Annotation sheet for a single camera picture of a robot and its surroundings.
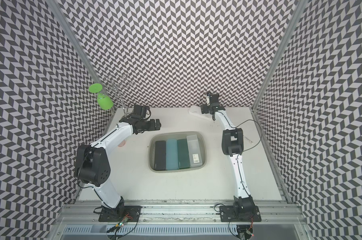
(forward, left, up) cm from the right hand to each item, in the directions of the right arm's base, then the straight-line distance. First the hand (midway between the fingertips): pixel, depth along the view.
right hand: (209, 106), depth 112 cm
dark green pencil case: (-37, +19, -4) cm, 42 cm away
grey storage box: (-28, +7, -3) cm, 29 cm away
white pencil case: (0, +10, -5) cm, 11 cm away
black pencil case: (-38, +33, -5) cm, 51 cm away
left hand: (-23, +37, +6) cm, 44 cm away
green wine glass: (-10, +69, +17) cm, 72 cm away
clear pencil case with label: (-40, +12, -2) cm, 42 cm away
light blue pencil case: (-37, +26, -5) cm, 46 cm away
